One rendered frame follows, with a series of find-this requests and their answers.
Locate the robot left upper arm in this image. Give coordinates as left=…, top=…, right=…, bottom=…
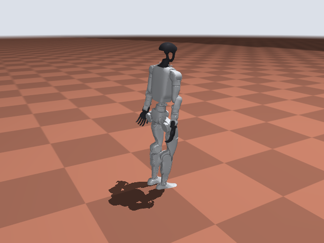
left=147, top=65, right=155, bottom=93

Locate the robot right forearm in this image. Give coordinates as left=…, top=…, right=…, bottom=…
left=170, top=97, right=182, bottom=126

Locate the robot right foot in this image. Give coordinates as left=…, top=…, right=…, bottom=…
left=156, top=182, right=177, bottom=190

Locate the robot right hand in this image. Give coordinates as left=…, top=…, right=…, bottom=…
left=165, top=121, right=177, bottom=143

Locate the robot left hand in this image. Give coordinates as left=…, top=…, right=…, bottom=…
left=136, top=107, right=150, bottom=126

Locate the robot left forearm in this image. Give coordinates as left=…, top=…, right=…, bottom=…
left=143, top=90, right=152, bottom=111

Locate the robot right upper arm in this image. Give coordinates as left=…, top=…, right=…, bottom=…
left=170, top=70, right=182, bottom=103

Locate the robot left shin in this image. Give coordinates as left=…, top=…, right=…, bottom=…
left=150, top=146, right=162, bottom=180

